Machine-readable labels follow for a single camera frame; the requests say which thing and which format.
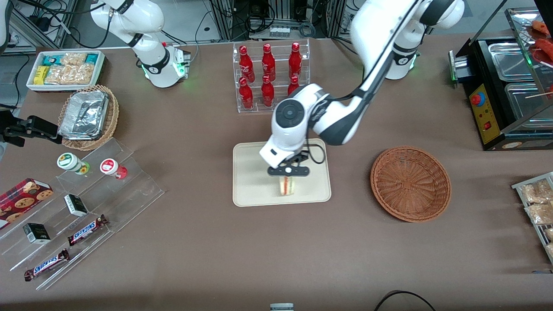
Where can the clear bag of pastry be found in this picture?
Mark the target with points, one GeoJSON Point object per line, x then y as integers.
{"type": "Point", "coordinates": [538, 192]}
{"type": "Point", "coordinates": [549, 234]}
{"type": "Point", "coordinates": [550, 250]}
{"type": "Point", "coordinates": [542, 214]}

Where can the white plastic bin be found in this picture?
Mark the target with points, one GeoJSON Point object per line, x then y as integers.
{"type": "Point", "coordinates": [65, 88]}

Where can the triangle sandwich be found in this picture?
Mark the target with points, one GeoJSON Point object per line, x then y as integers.
{"type": "Point", "coordinates": [287, 186]}

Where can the tray of packaged snacks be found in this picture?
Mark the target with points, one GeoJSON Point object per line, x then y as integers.
{"type": "Point", "coordinates": [535, 231]}

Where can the clear bag of crackers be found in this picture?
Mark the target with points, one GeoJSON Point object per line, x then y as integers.
{"type": "Point", "coordinates": [73, 59]}
{"type": "Point", "coordinates": [69, 74]}

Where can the light tan wicker basket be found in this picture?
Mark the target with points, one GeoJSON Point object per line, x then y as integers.
{"type": "Point", "coordinates": [113, 116]}

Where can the beige plastic tray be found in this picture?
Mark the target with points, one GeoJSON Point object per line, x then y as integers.
{"type": "Point", "coordinates": [250, 181]}

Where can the Snickers chocolate bar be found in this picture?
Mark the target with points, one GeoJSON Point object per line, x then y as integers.
{"type": "Point", "coordinates": [86, 230]}
{"type": "Point", "coordinates": [45, 265]}

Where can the green lid yogurt cup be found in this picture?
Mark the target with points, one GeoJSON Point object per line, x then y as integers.
{"type": "Point", "coordinates": [69, 162]}

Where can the aluminium foil tray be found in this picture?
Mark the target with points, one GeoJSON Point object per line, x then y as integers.
{"type": "Point", "coordinates": [84, 114]}

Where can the aluminium frame rack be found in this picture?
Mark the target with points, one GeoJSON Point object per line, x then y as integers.
{"type": "Point", "coordinates": [69, 17]}

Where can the black food warmer cabinet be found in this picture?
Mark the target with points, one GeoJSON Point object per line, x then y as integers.
{"type": "Point", "coordinates": [494, 144]}

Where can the red cola bottle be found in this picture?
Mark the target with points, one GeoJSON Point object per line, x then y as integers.
{"type": "Point", "coordinates": [295, 60]}
{"type": "Point", "coordinates": [246, 95]}
{"type": "Point", "coordinates": [267, 93]}
{"type": "Point", "coordinates": [246, 65]}
{"type": "Point", "coordinates": [268, 62]}
{"type": "Point", "coordinates": [293, 84]}

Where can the steel warmer pan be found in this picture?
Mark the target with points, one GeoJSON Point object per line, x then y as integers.
{"type": "Point", "coordinates": [529, 103]}
{"type": "Point", "coordinates": [510, 60]}

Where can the small grey device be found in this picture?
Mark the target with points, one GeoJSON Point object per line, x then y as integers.
{"type": "Point", "coordinates": [281, 307]}

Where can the teal snack packet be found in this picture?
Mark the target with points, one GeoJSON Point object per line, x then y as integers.
{"type": "Point", "coordinates": [92, 58]}
{"type": "Point", "coordinates": [51, 60]}

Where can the red tartan cookie box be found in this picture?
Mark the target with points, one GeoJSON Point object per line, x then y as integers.
{"type": "Point", "coordinates": [21, 201]}

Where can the clear acrylic bottle rack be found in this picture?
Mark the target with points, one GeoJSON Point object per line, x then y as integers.
{"type": "Point", "coordinates": [280, 52]}

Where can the clear acrylic step shelf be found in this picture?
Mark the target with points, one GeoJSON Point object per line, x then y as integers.
{"type": "Point", "coordinates": [138, 190]}

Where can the brown wicker basket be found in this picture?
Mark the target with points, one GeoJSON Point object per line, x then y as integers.
{"type": "Point", "coordinates": [410, 185]}

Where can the aluminium frame cabinet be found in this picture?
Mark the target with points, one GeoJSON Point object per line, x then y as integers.
{"type": "Point", "coordinates": [224, 17]}

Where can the yellow snack packet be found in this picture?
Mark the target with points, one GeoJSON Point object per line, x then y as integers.
{"type": "Point", "coordinates": [41, 75]}

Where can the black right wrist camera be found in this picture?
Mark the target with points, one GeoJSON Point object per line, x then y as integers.
{"type": "Point", "coordinates": [14, 141]}

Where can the red lid yogurt cup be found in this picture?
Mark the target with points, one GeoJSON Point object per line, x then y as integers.
{"type": "Point", "coordinates": [109, 166]}

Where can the small black carton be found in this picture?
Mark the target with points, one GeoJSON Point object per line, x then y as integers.
{"type": "Point", "coordinates": [75, 206]}
{"type": "Point", "coordinates": [36, 233]}

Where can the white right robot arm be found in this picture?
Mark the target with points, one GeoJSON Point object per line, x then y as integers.
{"type": "Point", "coordinates": [151, 17]}

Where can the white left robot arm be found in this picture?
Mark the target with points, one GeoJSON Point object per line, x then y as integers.
{"type": "Point", "coordinates": [371, 52]}

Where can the white power strip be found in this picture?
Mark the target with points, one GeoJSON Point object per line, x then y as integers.
{"type": "Point", "coordinates": [280, 31]}

